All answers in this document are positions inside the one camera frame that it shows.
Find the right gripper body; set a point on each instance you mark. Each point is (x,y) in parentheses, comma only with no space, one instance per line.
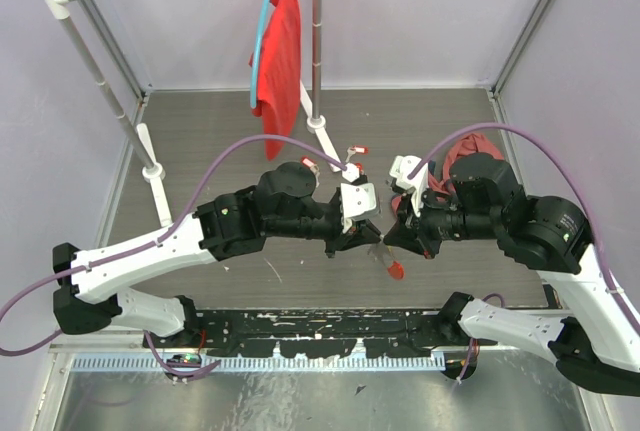
(419,229)

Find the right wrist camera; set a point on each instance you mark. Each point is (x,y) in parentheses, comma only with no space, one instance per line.
(410,173)

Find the keyring with red tag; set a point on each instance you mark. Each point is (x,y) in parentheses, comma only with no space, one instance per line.
(384,258)

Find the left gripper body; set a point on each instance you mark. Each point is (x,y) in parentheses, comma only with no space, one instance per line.
(350,234)

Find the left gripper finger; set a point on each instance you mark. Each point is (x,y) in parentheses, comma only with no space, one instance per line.
(348,242)
(367,231)

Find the far key with red tag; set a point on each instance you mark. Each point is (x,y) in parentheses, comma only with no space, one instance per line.
(355,150)

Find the key with red tag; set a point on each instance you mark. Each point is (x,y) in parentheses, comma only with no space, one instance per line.
(355,150)
(313,167)

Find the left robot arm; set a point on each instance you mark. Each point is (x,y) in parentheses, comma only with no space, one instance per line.
(96,286)

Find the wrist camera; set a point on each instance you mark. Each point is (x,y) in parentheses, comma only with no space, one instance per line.
(410,173)
(359,202)

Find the clothes rack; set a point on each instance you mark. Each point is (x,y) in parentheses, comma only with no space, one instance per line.
(195,45)

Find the red shirt on hanger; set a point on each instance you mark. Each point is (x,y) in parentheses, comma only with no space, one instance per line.
(279,69)

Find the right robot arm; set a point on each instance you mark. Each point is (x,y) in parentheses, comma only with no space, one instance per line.
(594,347)

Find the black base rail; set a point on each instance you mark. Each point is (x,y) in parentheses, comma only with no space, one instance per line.
(316,333)

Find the grey cable duct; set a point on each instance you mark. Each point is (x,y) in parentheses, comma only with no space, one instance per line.
(358,362)

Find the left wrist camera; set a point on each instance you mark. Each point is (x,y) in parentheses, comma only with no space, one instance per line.
(359,202)

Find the crumpled red shirt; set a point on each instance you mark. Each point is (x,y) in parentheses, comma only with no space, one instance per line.
(467,145)

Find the blue hanger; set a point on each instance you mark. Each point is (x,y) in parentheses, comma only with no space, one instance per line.
(255,58)

